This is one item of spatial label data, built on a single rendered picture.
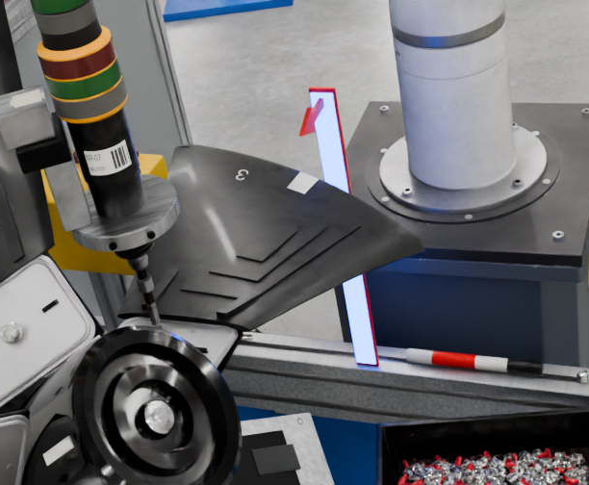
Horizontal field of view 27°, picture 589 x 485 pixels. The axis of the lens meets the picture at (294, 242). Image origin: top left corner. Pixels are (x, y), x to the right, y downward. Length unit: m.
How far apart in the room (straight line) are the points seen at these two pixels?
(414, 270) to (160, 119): 1.10
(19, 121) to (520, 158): 0.79
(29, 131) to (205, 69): 3.15
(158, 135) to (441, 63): 1.13
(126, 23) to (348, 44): 1.72
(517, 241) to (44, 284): 0.63
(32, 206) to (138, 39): 1.48
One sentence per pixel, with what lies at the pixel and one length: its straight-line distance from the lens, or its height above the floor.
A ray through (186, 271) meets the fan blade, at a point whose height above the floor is 1.19.
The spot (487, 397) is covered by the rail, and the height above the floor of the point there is 0.84.
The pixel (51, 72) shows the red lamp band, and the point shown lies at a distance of 0.70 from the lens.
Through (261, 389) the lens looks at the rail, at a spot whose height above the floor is 0.81.
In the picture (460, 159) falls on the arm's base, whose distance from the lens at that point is 1.32.
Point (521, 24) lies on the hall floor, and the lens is 3.84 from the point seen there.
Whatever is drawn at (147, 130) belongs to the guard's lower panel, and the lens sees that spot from 2.28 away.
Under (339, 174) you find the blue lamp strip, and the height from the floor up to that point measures 1.10.
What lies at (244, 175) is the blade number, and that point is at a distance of 1.01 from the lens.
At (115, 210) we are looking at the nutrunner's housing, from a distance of 0.75.
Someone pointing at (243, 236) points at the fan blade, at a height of 1.18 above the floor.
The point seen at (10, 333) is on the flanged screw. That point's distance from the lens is 0.77.
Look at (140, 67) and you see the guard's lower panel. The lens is 2.25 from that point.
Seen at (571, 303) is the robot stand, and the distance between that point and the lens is 1.35.
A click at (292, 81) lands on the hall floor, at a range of 3.68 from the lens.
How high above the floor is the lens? 1.70
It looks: 35 degrees down
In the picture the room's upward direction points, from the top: 11 degrees counter-clockwise
